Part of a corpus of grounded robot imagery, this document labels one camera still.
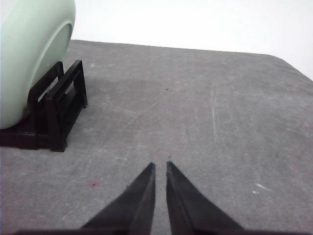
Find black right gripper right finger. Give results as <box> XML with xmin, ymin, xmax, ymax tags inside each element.
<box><xmin>166</xmin><ymin>161</ymin><xmax>245</xmax><ymax>235</ymax></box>

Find mint green plate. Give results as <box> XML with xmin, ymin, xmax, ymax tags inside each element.
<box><xmin>0</xmin><ymin>0</ymin><xmax>76</xmax><ymax>130</ymax></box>

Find black plastic dish rack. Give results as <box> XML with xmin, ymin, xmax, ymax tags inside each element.
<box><xmin>0</xmin><ymin>60</ymin><xmax>88</xmax><ymax>152</ymax></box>

